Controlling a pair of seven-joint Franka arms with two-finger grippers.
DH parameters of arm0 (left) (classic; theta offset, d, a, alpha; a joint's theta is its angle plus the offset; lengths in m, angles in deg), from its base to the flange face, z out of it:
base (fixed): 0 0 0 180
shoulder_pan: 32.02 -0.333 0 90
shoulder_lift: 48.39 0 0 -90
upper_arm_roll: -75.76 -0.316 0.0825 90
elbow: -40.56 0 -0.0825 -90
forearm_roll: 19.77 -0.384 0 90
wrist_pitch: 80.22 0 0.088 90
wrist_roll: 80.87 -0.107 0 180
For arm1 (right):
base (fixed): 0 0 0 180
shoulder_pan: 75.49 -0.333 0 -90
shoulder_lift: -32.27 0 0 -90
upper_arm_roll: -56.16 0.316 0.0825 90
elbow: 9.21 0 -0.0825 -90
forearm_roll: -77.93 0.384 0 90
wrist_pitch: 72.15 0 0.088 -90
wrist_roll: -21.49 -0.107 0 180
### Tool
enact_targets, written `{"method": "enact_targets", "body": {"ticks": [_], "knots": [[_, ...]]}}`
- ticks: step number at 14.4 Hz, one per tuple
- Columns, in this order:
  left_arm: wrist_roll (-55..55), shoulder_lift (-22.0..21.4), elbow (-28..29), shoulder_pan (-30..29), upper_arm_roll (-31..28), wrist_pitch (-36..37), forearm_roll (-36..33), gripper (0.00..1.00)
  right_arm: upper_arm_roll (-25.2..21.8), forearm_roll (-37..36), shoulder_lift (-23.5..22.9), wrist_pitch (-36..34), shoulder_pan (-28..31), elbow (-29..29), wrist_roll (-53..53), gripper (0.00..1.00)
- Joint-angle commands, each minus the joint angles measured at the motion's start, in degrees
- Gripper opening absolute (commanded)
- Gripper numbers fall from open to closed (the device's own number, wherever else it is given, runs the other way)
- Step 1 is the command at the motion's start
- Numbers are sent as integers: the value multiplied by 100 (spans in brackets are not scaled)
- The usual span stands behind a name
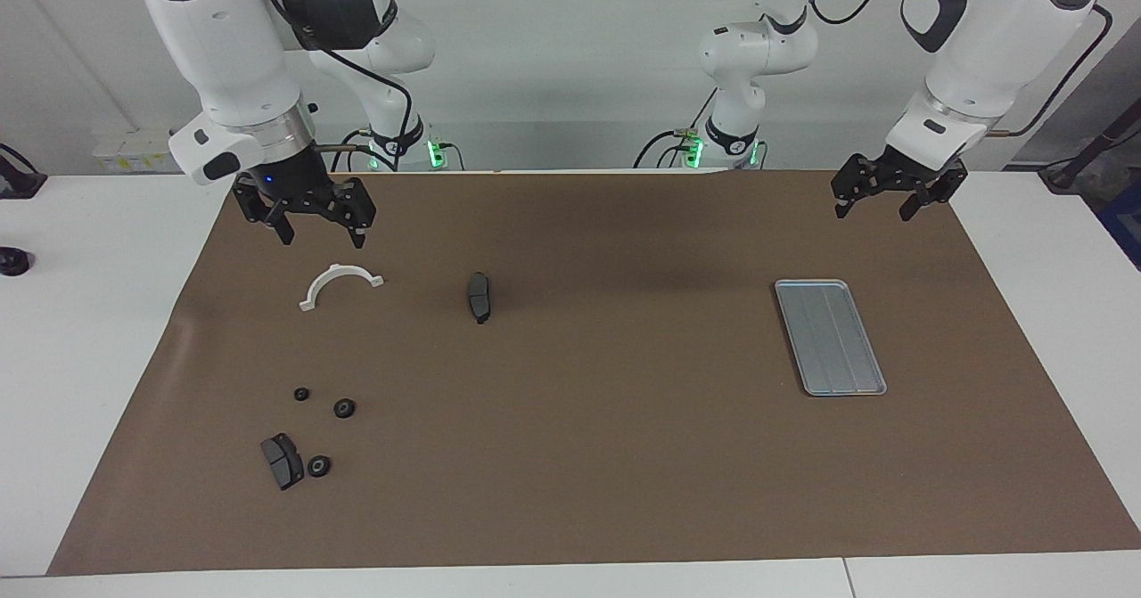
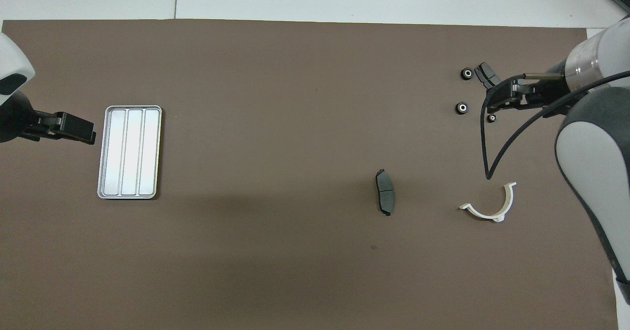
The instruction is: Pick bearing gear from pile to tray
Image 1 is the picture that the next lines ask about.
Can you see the medium black bearing gear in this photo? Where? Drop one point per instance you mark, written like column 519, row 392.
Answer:
column 345, row 408

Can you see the brown table mat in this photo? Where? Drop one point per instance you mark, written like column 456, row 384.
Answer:
column 579, row 446

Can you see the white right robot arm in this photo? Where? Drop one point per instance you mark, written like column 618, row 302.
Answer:
column 223, row 36

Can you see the black table clamp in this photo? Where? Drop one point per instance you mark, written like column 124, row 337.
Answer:
column 18, row 181

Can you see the black stand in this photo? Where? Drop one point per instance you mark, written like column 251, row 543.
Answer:
column 1083, row 157

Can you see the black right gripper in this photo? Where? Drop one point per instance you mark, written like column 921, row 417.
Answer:
column 299, row 190

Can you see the long dark brake pad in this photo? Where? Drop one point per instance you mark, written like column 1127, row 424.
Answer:
column 480, row 295

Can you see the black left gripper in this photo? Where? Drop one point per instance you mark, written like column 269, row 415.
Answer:
column 900, row 175

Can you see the black round knob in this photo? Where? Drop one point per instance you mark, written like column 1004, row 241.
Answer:
column 13, row 262

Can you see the blue crate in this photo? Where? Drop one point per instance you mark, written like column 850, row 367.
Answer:
column 1125, row 224

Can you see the silver metal tray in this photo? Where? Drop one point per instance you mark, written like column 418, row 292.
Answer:
column 829, row 339

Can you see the black gear with white centre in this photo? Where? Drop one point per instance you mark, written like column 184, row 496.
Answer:
column 318, row 466

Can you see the short dark brake pad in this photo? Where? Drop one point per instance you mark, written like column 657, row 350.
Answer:
column 283, row 462

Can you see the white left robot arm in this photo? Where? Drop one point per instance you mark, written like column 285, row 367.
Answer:
column 980, row 45

